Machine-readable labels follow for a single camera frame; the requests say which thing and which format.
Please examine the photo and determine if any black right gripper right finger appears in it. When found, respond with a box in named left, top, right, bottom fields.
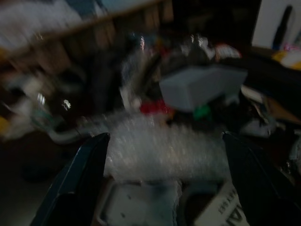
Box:
left=222, top=131, right=301, bottom=226

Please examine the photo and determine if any yellow and white packet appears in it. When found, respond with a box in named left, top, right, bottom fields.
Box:
left=272, top=48, right=301, bottom=69

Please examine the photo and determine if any clear bubble wrap sheet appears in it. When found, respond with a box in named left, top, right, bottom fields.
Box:
left=103, top=113, right=232, bottom=183

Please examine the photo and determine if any green plastic item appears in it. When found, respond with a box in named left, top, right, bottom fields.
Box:
left=193, top=105, right=212, bottom=120

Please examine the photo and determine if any grey rectangular box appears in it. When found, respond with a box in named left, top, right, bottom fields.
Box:
left=159, top=67, right=249, bottom=113

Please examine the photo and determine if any white plastic container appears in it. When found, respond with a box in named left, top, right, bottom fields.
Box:
left=94, top=180, right=183, bottom=226

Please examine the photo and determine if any slim black upright object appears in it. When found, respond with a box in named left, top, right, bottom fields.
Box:
left=274, top=6, right=293, bottom=49

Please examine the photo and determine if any brown cardboard piece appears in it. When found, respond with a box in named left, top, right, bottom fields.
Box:
left=264, top=96, right=301, bottom=127

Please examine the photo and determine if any white printed cardboard box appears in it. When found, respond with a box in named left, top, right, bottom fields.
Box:
left=194, top=181, right=252, bottom=226

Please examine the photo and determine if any brown wooden shelf unit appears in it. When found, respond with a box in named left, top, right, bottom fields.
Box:
left=0, top=0, right=174, bottom=78

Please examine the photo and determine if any red plastic item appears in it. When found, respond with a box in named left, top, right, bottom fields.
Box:
left=140, top=100, right=174, bottom=115

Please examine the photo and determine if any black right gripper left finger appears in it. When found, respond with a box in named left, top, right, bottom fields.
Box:
left=30, top=132, right=111, bottom=226

